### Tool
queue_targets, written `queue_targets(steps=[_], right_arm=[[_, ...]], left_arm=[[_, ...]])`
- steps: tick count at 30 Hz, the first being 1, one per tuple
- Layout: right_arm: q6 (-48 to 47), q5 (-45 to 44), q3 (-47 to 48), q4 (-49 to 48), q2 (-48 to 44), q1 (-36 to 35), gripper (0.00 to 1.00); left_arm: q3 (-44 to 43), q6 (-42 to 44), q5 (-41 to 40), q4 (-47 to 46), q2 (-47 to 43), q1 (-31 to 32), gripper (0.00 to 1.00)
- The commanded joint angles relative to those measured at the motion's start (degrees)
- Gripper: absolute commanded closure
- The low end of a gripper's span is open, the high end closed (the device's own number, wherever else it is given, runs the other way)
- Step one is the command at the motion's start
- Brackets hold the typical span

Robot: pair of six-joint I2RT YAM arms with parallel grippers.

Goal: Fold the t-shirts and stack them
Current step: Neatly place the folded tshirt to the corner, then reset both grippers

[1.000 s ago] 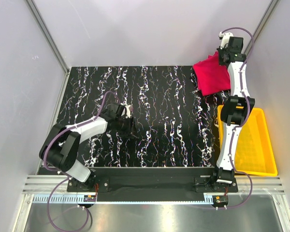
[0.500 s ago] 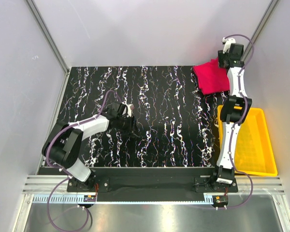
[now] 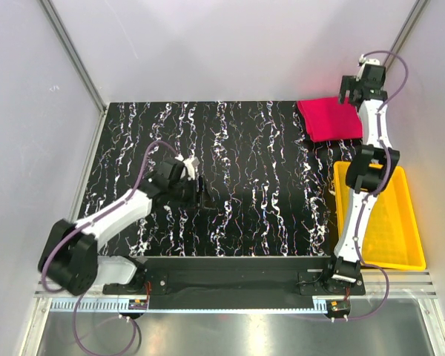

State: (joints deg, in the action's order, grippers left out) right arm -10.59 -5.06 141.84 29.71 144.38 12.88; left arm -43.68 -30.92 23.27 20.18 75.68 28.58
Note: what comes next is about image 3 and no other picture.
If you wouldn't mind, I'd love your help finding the pink t shirt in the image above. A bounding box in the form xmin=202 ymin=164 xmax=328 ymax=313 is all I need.
xmin=297 ymin=97 xmax=363 ymax=142

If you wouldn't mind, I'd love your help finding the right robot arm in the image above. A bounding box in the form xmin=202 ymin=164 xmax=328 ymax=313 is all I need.
xmin=321 ymin=59 xmax=400 ymax=294

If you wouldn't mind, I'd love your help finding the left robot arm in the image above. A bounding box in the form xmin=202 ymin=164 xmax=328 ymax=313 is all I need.
xmin=38 ymin=157 xmax=204 ymax=296

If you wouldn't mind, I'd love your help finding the left connector block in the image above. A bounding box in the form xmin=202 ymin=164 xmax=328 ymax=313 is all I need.
xmin=128 ymin=298 xmax=148 ymax=310

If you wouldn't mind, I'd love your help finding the connector block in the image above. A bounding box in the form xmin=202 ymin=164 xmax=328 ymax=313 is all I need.
xmin=128 ymin=298 xmax=148 ymax=310
xmin=328 ymin=300 xmax=351 ymax=314

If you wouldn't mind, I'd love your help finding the yellow plastic bin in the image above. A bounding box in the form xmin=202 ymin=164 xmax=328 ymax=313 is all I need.
xmin=334 ymin=161 xmax=426 ymax=271

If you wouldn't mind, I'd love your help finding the right connector block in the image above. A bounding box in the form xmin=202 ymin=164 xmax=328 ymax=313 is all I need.
xmin=328 ymin=300 xmax=351 ymax=314

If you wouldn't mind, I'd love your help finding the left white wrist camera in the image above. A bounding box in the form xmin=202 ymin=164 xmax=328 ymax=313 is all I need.
xmin=176 ymin=154 xmax=200 ymax=180

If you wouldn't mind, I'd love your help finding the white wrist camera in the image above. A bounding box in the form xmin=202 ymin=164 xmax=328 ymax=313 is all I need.
xmin=356 ymin=54 xmax=380 ymax=80
xmin=176 ymin=154 xmax=200 ymax=180

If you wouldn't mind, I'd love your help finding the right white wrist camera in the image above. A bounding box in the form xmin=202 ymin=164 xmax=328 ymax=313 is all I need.
xmin=356 ymin=54 xmax=380 ymax=80

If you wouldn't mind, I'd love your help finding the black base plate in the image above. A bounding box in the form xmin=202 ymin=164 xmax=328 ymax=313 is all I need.
xmin=102 ymin=257 xmax=365 ymax=298

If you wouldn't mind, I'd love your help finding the right aluminium frame post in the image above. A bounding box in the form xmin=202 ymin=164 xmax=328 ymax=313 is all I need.
xmin=358 ymin=0 xmax=431 ymax=112

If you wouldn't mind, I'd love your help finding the aluminium frame post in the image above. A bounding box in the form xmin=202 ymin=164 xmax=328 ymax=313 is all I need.
xmin=37 ymin=0 xmax=107 ymax=114
xmin=358 ymin=0 xmax=431 ymax=112

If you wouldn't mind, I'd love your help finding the slotted cable duct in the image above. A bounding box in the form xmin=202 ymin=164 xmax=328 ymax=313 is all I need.
xmin=50 ymin=292 xmax=327 ymax=314

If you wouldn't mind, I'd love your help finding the left aluminium frame post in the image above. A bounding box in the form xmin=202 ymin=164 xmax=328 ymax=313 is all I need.
xmin=37 ymin=0 xmax=107 ymax=114

